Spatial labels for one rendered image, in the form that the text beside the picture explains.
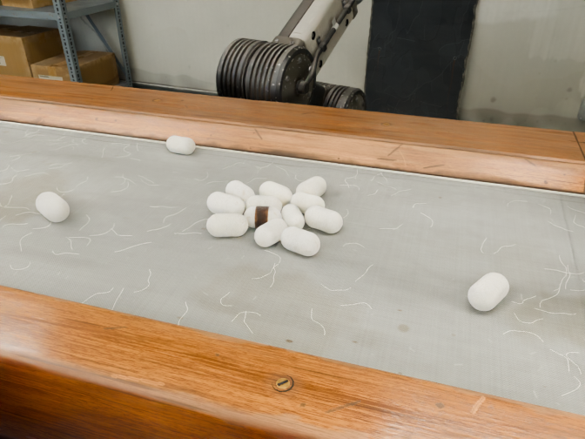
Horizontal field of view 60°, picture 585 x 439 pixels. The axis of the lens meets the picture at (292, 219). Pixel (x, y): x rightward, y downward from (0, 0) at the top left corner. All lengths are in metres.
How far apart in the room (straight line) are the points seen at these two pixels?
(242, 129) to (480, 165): 0.27
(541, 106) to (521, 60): 0.22
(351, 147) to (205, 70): 2.36
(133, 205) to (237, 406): 0.28
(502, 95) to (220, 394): 2.32
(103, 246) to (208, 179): 0.14
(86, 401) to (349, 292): 0.19
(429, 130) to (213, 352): 0.40
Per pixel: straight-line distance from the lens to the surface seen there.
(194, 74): 2.94
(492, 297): 0.38
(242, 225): 0.43
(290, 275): 0.40
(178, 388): 0.29
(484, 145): 0.59
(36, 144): 0.69
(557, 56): 2.49
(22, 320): 0.36
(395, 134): 0.59
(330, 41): 0.97
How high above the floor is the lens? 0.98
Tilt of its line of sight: 32 degrees down
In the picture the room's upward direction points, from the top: straight up
